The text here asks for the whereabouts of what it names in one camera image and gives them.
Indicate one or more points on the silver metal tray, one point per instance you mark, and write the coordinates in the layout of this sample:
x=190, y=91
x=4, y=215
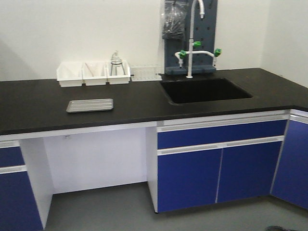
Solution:
x=76, y=106

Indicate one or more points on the blue cabinet drawer front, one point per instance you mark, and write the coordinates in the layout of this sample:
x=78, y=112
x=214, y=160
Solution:
x=209, y=135

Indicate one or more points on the black lab sink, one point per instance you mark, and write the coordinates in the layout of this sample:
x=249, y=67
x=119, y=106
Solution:
x=195, y=91

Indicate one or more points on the white test tube rack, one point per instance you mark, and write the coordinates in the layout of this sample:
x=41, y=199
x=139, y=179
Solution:
x=145, y=73

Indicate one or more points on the white right storage bin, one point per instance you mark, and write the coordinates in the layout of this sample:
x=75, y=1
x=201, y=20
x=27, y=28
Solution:
x=125, y=79

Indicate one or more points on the white storage bin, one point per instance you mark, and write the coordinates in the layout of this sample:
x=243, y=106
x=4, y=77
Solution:
x=69, y=74
x=94, y=73
x=125, y=79

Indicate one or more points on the glass alcohol lamp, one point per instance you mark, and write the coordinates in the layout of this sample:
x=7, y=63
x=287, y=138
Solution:
x=115, y=59

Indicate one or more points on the white gooseneck lab faucet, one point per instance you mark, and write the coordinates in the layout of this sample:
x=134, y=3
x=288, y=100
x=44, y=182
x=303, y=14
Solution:
x=181, y=54

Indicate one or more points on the blue left cabinet door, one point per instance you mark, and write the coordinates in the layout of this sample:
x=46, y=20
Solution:
x=188, y=179

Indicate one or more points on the white middle storage bin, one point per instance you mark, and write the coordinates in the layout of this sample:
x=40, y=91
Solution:
x=94, y=73

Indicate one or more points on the white left storage bin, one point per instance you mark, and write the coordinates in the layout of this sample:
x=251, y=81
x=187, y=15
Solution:
x=69, y=74

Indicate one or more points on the grey drying pegboard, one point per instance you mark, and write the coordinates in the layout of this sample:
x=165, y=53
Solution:
x=204, y=33

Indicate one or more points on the clear plastic bag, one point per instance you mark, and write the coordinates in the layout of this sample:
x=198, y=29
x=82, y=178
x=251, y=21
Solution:
x=174, y=15

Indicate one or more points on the blue right cabinet door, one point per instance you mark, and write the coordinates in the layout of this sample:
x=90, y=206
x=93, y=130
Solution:
x=247, y=171

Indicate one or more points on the blue corner cabinet door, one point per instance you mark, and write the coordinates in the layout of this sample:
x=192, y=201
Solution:
x=291, y=181

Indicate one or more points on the blue far left cabinet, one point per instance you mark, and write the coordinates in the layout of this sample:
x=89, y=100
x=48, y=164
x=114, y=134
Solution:
x=18, y=207

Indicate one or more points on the black wire tripod stand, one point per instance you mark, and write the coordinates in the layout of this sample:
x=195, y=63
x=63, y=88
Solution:
x=117, y=69

